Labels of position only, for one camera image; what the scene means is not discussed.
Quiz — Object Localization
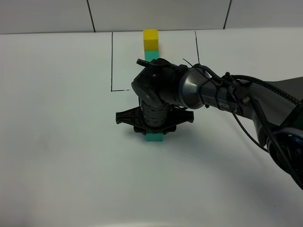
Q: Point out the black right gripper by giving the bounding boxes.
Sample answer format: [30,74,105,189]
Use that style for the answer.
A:
[116,100,194,135]

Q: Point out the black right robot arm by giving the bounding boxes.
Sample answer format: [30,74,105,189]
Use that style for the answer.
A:
[116,58,303,186]

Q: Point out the teal template cube block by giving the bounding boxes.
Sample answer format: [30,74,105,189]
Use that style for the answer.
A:
[144,50,160,61]

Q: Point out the yellow template cube block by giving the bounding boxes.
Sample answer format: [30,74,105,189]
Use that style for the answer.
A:
[143,29,159,51]

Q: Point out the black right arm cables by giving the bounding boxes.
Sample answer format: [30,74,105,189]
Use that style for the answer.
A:
[182,58,303,190]

